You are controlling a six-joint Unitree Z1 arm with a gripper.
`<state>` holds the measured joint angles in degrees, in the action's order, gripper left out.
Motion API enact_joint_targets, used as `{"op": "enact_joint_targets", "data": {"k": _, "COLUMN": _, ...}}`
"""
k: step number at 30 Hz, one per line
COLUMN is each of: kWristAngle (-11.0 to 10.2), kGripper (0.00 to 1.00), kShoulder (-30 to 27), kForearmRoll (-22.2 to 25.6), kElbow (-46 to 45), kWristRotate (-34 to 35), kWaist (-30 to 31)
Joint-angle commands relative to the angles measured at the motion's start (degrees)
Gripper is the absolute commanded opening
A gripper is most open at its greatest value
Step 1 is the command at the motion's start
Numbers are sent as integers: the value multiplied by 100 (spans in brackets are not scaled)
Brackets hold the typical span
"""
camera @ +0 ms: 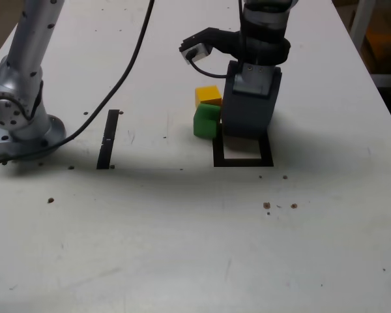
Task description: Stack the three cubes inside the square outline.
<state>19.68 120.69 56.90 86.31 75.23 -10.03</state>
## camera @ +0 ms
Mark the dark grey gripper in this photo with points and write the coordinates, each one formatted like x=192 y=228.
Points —
x=252 y=80

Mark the green cube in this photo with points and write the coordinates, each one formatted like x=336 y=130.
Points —
x=203 y=127

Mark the yellow cube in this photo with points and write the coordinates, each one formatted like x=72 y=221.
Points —
x=208 y=94

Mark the black tape square outline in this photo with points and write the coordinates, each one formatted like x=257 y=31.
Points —
x=267 y=153

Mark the black tape strip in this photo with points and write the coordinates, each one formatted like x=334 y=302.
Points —
x=106 y=150

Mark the yellow-brown cardboard box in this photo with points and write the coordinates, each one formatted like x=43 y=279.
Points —
x=387 y=42

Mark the white gripper camera box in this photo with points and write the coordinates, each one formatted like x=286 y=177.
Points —
x=198 y=52

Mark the white metal frame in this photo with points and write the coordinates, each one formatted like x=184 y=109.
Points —
x=358 y=16

